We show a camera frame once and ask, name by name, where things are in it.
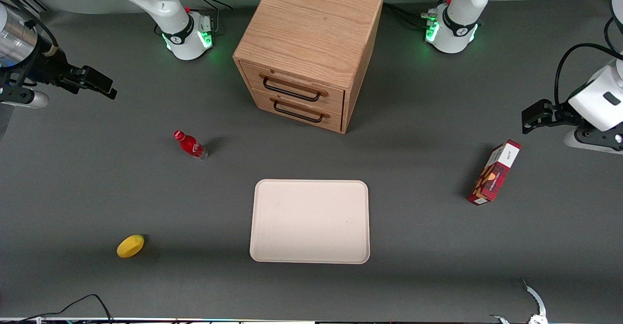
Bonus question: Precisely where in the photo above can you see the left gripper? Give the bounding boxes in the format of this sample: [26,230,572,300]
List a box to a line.
[522,65,623,135]

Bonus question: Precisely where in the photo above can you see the yellow lemon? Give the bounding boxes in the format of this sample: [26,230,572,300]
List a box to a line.
[116,234,145,258]

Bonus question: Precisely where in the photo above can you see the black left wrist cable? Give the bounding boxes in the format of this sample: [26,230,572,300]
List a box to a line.
[554,17,623,107]

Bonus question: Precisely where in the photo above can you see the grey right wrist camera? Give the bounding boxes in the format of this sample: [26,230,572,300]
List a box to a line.
[0,69,50,109]

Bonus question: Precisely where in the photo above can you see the wooden drawer cabinet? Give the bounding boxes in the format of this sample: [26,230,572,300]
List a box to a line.
[233,0,385,134]

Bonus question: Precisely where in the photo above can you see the black left arm base cables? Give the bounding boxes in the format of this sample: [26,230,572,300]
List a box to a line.
[384,0,456,29]

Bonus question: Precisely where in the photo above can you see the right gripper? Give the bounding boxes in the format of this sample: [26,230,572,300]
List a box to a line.
[0,3,118,100]

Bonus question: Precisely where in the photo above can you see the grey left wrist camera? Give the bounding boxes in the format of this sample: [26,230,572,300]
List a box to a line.
[564,126,623,155]

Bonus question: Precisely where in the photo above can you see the wooden drawer with black handle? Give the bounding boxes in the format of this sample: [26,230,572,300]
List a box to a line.
[239,61,345,115]
[251,89,343,133]

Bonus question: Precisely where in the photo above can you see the red coke bottle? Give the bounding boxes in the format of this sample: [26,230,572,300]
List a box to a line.
[174,130,208,161]

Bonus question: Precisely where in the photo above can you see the black cable at table edge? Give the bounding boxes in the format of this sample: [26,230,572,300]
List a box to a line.
[17,293,113,323]

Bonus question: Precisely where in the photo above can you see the beige plastic tray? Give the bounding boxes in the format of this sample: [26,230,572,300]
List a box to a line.
[249,179,370,265]

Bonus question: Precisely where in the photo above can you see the red snack box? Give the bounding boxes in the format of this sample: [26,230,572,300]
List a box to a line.
[468,140,522,206]

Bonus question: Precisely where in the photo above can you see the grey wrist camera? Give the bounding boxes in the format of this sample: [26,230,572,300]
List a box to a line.
[564,126,623,155]
[0,69,50,109]

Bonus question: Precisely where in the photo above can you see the white plastic clamp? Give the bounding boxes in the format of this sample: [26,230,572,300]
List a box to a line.
[491,278,548,324]

